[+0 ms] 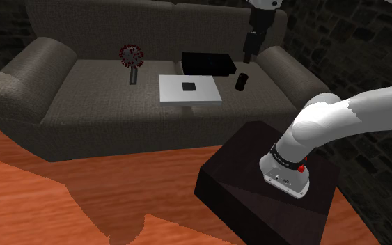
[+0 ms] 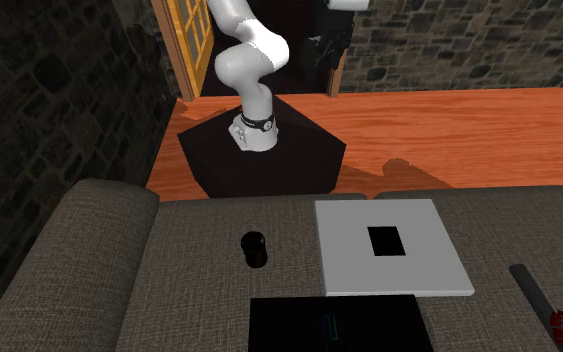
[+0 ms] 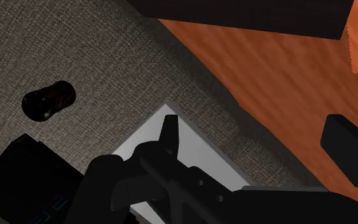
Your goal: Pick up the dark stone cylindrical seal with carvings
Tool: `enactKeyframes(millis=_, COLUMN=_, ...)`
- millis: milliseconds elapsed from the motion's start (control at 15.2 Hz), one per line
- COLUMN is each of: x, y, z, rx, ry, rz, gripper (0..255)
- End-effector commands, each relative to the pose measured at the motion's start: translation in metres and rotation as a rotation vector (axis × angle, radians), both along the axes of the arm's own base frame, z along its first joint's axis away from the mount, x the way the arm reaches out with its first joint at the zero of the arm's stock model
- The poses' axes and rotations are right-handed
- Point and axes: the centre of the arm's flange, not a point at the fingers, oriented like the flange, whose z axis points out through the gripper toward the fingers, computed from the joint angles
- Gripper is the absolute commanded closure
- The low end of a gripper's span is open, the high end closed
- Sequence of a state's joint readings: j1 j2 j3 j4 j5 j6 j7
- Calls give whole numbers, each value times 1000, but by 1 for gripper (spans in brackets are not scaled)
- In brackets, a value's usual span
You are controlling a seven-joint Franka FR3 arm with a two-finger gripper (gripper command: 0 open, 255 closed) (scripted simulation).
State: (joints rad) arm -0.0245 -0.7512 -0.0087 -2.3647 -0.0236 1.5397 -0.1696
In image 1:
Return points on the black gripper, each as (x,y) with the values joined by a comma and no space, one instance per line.
(260,23)

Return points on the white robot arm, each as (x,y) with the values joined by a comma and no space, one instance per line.
(331,118)

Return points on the black cylinder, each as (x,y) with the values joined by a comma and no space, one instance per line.
(240,82)

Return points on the white flat box black square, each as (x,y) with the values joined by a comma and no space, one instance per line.
(202,91)

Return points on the dark robot stand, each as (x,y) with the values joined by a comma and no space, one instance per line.
(236,169)

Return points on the grey fabric sofa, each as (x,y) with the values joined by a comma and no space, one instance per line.
(97,108)

